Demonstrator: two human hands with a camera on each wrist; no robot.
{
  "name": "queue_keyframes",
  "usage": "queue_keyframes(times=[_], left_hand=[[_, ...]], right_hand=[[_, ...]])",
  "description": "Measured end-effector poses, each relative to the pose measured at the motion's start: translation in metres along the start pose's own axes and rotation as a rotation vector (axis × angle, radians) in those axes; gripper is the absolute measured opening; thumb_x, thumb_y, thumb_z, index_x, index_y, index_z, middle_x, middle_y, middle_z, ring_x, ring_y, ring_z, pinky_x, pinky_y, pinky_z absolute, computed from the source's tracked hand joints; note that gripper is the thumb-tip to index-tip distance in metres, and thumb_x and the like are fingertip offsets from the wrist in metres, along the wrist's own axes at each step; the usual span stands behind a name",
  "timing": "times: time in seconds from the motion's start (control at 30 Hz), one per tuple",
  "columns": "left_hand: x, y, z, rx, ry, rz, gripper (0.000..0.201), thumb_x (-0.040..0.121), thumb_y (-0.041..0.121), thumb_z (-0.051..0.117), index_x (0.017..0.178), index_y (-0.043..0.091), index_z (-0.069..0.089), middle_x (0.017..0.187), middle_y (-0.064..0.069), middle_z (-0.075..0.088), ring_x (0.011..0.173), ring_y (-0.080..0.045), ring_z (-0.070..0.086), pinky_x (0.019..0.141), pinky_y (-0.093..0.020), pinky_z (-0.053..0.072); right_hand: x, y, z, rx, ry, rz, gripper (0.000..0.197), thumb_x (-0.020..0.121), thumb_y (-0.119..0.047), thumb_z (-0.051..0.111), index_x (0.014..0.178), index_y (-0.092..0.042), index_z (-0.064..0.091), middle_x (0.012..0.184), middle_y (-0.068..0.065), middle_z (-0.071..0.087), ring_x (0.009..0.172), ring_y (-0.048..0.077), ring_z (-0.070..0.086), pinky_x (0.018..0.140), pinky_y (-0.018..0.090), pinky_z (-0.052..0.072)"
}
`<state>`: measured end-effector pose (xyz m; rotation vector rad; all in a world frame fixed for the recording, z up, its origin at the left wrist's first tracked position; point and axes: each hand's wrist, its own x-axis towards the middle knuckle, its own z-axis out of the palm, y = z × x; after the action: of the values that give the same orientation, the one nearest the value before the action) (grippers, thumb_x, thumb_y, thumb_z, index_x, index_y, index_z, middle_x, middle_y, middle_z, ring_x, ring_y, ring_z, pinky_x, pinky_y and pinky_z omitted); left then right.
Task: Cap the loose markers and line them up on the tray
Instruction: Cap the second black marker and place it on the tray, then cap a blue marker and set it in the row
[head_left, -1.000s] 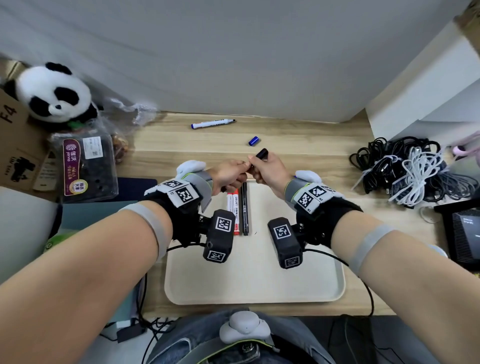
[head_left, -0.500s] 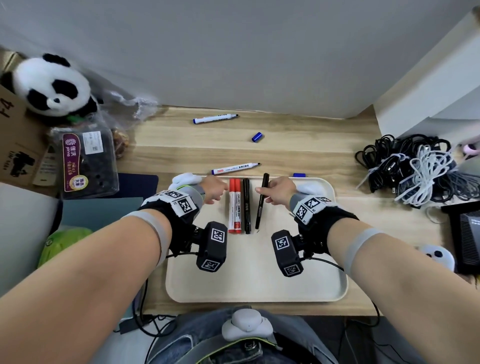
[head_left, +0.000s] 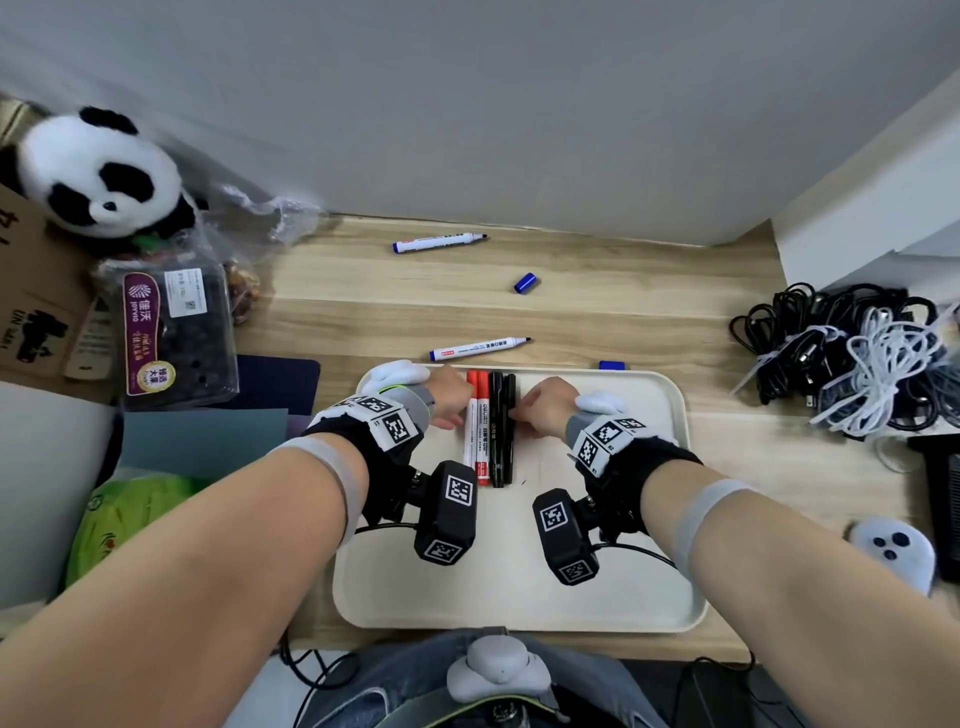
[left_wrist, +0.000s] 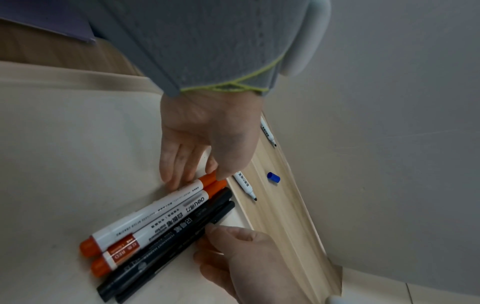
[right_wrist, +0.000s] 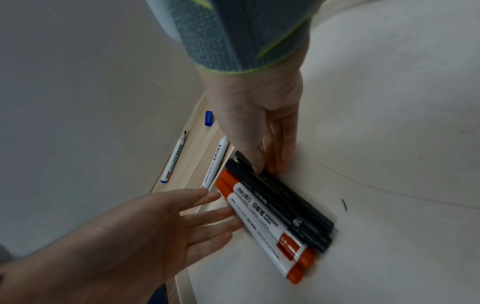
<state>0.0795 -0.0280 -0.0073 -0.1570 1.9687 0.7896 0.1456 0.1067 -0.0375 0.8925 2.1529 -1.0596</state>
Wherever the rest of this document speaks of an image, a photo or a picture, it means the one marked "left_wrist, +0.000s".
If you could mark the person's left forearm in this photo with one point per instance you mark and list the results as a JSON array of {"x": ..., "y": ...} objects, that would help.
[{"x": 210, "y": 41}]

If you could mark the person's left hand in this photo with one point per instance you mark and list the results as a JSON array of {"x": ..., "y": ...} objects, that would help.
[{"x": 202, "y": 124}]

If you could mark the white marker with red label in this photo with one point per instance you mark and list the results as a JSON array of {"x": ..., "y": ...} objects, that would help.
[{"x": 157, "y": 225}]

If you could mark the uncapped white marker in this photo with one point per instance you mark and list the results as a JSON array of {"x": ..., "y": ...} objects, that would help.
[
  {"x": 268, "y": 132},
  {"x": 244, "y": 185}
]

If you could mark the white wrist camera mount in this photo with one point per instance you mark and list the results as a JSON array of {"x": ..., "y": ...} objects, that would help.
[{"x": 305, "y": 38}]

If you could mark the purple mat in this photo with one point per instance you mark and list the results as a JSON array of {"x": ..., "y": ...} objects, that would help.
[{"x": 41, "y": 17}]

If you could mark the black marker pen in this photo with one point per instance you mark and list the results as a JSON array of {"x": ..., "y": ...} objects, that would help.
[
  {"x": 176, "y": 252},
  {"x": 165, "y": 243}
]

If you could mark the person's right hand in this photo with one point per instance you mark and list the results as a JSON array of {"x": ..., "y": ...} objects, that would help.
[{"x": 258, "y": 267}]

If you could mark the wooden tray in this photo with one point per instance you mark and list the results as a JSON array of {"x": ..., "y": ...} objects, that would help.
[{"x": 285, "y": 219}]

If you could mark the blue marker cap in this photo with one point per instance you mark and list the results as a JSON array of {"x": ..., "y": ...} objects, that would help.
[{"x": 273, "y": 177}]

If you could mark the white marker with orange caps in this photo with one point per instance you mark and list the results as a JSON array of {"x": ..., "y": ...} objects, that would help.
[{"x": 146, "y": 212}]

